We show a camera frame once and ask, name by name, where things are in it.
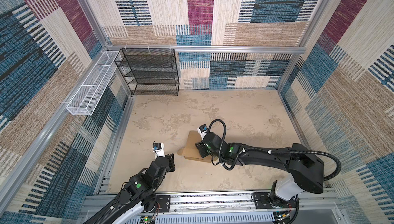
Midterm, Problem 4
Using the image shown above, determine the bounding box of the brown cardboard box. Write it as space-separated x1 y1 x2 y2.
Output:
177 131 211 163

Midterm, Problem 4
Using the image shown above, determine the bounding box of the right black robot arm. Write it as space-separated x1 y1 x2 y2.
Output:
196 132 324 207

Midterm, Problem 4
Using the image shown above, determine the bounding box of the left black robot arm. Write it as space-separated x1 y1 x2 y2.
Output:
85 154 175 224

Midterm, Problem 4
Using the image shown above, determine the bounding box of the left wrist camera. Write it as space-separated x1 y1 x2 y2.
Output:
152 141 165 158

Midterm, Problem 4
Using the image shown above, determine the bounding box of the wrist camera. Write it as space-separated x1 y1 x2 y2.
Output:
152 141 165 158
198 124 208 140

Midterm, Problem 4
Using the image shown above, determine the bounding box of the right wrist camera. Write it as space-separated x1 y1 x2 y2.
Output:
198 124 208 140

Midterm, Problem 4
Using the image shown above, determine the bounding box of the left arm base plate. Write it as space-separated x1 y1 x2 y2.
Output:
144 195 171 213

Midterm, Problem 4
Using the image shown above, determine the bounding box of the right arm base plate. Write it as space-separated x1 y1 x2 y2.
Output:
251 192 298 210

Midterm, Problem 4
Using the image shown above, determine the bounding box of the black wire mesh shelf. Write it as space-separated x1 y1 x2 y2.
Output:
115 48 180 96

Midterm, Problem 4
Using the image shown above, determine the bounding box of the white wire mesh basket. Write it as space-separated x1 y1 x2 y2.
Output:
67 51 119 116

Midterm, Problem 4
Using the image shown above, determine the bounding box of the aluminium front rail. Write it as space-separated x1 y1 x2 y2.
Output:
79 190 342 215

